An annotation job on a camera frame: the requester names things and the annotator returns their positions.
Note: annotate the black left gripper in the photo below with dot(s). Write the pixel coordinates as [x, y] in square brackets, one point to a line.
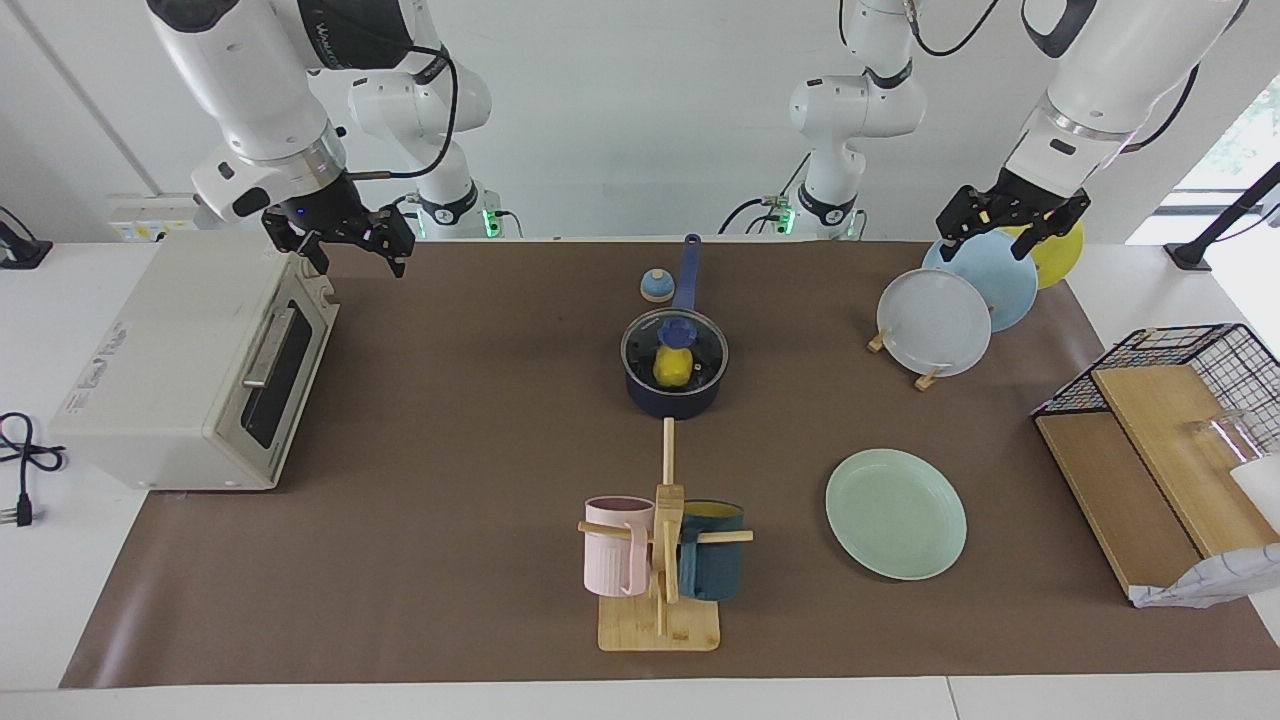
[1022, 197]

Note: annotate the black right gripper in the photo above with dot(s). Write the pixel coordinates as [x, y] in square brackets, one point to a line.
[330, 210]

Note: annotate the glass lid with blue knob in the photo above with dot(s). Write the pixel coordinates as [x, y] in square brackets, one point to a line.
[682, 328]

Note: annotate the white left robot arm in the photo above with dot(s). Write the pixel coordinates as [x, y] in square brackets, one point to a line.
[855, 110]

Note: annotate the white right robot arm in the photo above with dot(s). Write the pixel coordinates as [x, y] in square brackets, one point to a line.
[260, 90]

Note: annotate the yellow plate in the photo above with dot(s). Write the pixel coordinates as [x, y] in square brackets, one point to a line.
[1060, 260]

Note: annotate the light blue plate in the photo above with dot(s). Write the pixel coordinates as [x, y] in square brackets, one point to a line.
[1000, 285]

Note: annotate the grey plate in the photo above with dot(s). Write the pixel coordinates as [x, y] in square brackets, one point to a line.
[935, 325]

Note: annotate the wooden plate rack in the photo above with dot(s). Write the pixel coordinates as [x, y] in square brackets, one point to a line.
[927, 379]

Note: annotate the pale green plate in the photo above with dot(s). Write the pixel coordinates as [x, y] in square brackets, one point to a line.
[895, 515]

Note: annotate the white power strip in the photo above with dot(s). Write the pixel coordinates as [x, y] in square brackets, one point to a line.
[150, 215]

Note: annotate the black slanted stand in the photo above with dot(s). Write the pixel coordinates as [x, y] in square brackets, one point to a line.
[1220, 222]

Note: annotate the beige toaster oven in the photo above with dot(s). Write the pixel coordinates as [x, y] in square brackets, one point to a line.
[160, 370]

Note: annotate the wooden shelf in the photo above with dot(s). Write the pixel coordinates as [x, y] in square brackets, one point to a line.
[1120, 490]

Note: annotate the clear glass cup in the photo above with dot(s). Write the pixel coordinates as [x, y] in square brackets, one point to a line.
[1222, 435]

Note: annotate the small blue bell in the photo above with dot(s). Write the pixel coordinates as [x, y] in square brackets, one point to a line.
[656, 288]

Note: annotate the brown table mat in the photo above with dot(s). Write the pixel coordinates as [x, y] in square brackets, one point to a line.
[450, 580]

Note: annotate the pink mug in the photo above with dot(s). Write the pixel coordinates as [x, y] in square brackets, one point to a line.
[610, 560]

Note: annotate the dark blue mug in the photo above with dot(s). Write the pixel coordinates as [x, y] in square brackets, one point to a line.
[715, 570]

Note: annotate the wooden mug tree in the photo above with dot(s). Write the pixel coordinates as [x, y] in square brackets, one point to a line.
[660, 625]

